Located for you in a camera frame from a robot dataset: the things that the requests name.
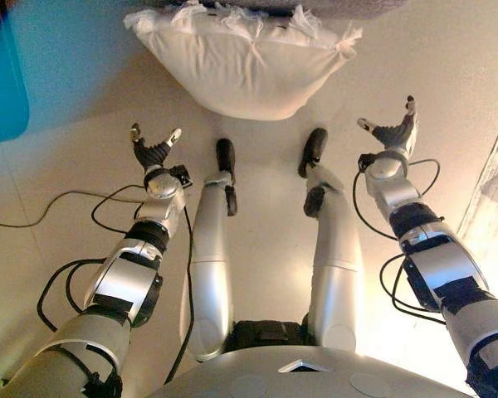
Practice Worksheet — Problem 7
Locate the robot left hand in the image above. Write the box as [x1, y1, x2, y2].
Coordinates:
[129, 122, 183, 173]

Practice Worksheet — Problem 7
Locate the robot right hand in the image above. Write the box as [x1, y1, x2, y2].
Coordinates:
[356, 95, 420, 152]

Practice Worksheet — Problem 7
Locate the white fringed cushion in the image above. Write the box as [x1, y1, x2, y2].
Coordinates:
[123, 0, 364, 122]

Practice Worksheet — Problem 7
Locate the silver robot left leg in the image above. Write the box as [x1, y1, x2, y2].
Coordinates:
[180, 138, 237, 364]

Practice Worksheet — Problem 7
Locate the silver robot leg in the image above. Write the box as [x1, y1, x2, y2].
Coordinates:
[180, 138, 237, 364]
[297, 127, 364, 353]

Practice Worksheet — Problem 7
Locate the silver robot right leg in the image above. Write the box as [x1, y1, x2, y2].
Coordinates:
[297, 127, 364, 353]

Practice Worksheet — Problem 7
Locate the grey upholstered armchair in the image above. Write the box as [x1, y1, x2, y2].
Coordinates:
[149, 0, 408, 20]

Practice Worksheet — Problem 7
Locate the blue rounded object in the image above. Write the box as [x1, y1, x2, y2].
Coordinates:
[0, 0, 30, 146]

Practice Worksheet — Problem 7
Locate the silver robot torso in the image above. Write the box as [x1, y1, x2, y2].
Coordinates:
[144, 318, 474, 398]

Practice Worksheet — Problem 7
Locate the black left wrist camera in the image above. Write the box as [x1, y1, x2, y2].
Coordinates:
[172, 164, 193, 188]

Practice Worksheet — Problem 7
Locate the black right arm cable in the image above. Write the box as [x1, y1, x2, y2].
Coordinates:
[351, 157, 446, 325]

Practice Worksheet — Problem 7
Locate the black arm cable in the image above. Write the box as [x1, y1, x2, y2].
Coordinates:
[351, 157, 446, 325]
[36, 184, 196, 385]

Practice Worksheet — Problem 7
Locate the thin black floor cable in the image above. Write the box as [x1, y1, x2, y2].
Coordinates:
[0, 189, 144, 228]

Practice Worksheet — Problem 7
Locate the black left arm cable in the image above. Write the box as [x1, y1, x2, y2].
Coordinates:
[36, 184, 196, 385]

